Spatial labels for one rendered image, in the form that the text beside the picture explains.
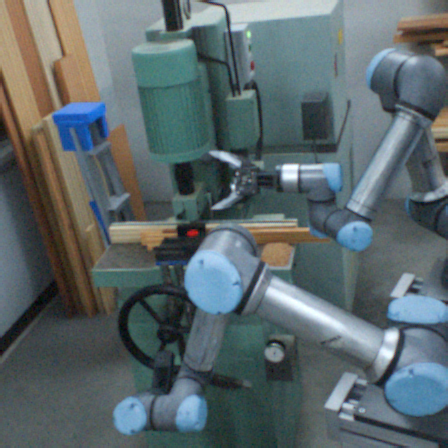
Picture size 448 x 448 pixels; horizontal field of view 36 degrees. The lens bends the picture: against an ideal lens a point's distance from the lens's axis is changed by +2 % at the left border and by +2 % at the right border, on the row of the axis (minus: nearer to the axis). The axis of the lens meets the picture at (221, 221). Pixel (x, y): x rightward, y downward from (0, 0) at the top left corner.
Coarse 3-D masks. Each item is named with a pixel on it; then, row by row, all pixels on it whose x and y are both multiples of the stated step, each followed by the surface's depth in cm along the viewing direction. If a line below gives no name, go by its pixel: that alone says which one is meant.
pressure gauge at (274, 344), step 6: (270, 342) 196; (276, 342) 196; (282, 342) 197; (264, 348) 196; (270, 348) 196; (276, 348) 195; (282, 348) 195; (264, 354) 197; (270, 354) 197; (276, 354) 196; (282, 354) 196; (270, 360) 197; (276, 360) 197; (282, 360) 196
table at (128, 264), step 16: (112, 256) 211; (128, 256) 210; (144, 256) 208; (256, 256) 199; (96, 272) 205; (112, 272) 203; (128, 272) 202; (144, 272) 201; (272, 272) 192; (288, 272) 191
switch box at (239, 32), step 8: (240, 24) 215; (248, 24) 214; (224, 32) 209; (232, 32) 208; (240, 32) 208; (240, 40) 209; (240, 48) 210; (248, 48) 213; (240, 56) 211; (248, 56) 212; (232, 64) 212; (240, 64) 212; (248, 64) 213; (232, 72) 214; (240, 72) 213; (248, 72) 213; (240, 80) 214; (248, 80) 214
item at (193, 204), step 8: (200, 184) 210; (200, 192) 207; (176, 200) 201; (184, 200) 201; (192, 200) 200; (200, 200) 207; (176, 208) 202; (184, 208) 202; (192, 208) 201; (200, 208) 206; (184, 216) 203; (192, 216) 202
